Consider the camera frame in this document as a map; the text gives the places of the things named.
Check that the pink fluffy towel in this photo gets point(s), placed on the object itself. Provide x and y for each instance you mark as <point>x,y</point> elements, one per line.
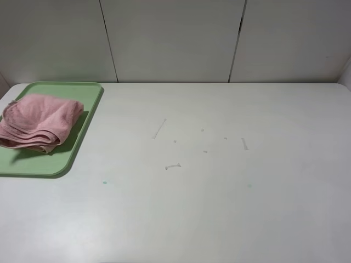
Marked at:
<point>39,122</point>

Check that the green plastic tray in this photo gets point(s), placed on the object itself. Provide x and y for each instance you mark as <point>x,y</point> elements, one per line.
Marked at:
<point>23,163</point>

